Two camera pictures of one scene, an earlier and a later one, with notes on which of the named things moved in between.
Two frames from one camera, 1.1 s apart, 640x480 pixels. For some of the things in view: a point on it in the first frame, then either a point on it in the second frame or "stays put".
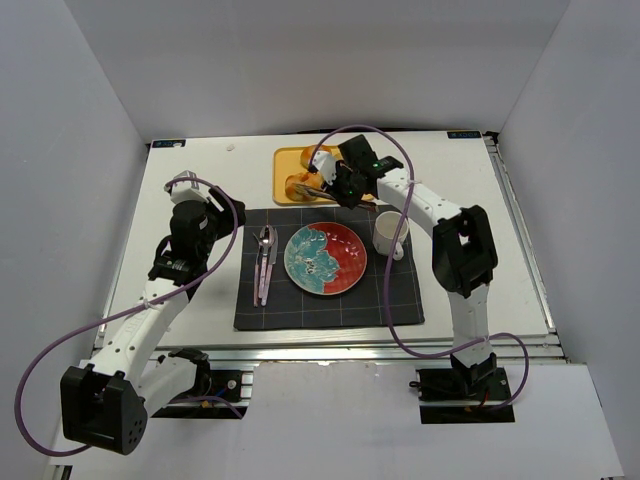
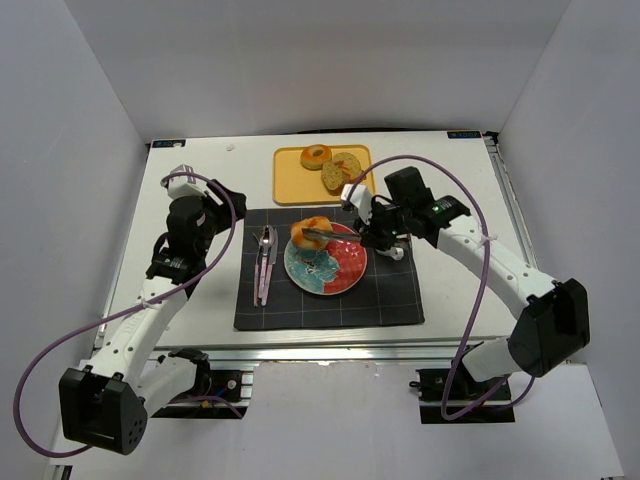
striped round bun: (303, 178) → (301, 240)
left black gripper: (226, 206) stays put
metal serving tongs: (316, 191) → (332, 235)
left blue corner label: (169, 143) stays put
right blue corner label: (464, 134) stays put
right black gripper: (340, 182) → (370, 234)
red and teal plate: (325, 258) stays put
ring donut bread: (307, 152) stays put
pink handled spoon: (266, 241) stays put
